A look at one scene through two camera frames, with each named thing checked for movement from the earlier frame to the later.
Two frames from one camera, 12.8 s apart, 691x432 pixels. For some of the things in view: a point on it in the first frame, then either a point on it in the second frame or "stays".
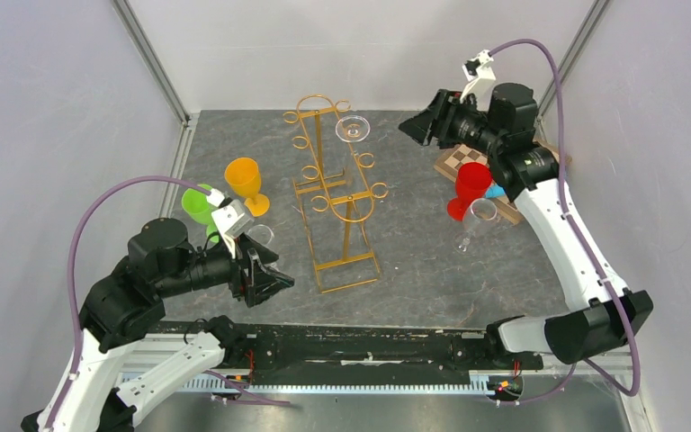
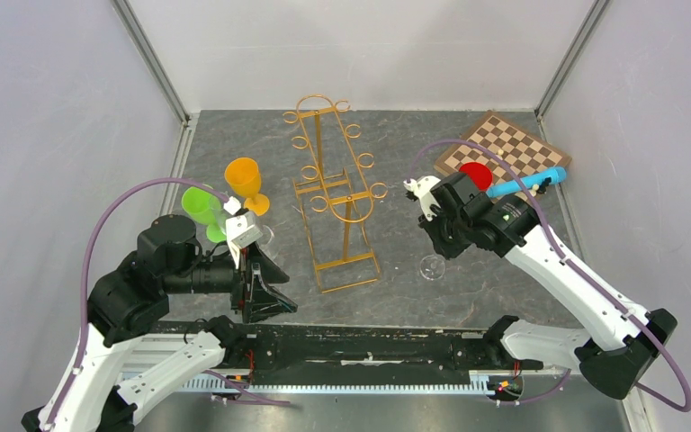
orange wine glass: (243, 174) stays
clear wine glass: (262, 233) stays
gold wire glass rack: (335, 196) stays
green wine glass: (196, 204) stays
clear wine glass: (353, 129) to (432, 267)
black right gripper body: (464, 124) to (448, 232)
